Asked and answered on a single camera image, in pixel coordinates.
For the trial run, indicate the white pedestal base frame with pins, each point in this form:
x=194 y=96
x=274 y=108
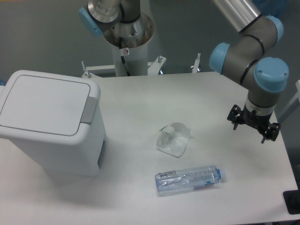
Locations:
x=126 y=65

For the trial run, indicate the white plastic trash can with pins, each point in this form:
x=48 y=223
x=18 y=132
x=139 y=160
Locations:
x=80 y=154

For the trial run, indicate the white trash can lid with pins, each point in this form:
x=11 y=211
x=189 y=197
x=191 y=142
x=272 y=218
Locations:
x=45 y=103

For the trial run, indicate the crushed clear plastic bottle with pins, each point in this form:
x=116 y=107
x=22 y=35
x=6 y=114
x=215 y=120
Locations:
x=187 y=180

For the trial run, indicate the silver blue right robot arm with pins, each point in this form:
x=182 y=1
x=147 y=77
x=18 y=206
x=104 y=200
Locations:
x=244 y=63

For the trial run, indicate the crumpled white plastic bag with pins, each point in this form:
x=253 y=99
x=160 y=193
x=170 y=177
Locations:
x=173 y=139

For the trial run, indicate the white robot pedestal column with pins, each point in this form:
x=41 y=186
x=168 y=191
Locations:
x=131 y=38

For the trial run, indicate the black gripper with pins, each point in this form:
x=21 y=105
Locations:
x=269 y=131

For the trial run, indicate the white frame at right edge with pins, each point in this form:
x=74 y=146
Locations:
x=291 y=105

